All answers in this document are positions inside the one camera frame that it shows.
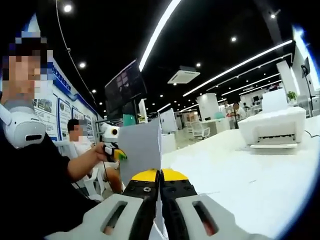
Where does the person's left hand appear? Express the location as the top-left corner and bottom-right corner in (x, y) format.
(93, 142), (111, 164)

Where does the long ceiling light strip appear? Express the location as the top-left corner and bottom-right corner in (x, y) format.
(138, 0), (183, 72)

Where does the small potted plant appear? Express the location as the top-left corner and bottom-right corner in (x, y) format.
(286, 91), (298, 105)

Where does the white standing board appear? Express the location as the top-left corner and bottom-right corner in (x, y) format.
(159, 107), (179, 135)

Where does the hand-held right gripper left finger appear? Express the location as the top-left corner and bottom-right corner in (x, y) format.
(43, 168), (161, 240)

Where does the white office desk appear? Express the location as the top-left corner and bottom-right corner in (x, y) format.
(199, 117), (232, 132)

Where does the black screen on tripod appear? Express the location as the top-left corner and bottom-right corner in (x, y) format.
(300, 56), (316, 118)

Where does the blue white wall display board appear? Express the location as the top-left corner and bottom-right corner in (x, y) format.
(27, 12), (105, 143)

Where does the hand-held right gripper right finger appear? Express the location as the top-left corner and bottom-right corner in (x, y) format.
(159, 167), (273, 240)

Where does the ceiling air conditioner vent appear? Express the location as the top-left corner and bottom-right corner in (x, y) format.
(166, 66), (201, 85)

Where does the black printer cable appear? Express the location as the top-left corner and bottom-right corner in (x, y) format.
(303, 129), (320, 139)

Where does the teal panel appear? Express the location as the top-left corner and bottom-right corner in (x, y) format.
(122, 113), (138, 127)

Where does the curved ceiling light strip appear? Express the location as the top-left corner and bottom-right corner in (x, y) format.
(182, 39), (294, 98)

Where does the white plastic chair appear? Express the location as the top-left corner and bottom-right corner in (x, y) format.
(53, 139), (106, 199)

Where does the large black monitor on stand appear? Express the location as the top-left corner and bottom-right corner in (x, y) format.
(104, 58), (148, 121)

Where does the white printer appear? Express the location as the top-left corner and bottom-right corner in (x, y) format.
(237, 87), (307, 150)

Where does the white worn chest device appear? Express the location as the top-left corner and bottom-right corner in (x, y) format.
(0, 99), (47, 150)

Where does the narrow window with blinds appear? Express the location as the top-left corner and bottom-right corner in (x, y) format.
(291, 23), (320, 93)

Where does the white office chair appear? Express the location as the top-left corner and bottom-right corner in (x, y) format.
(186, 120), (211, 141)

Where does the white printing papers stack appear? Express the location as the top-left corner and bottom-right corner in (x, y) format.
(117, 116), (169, 240)

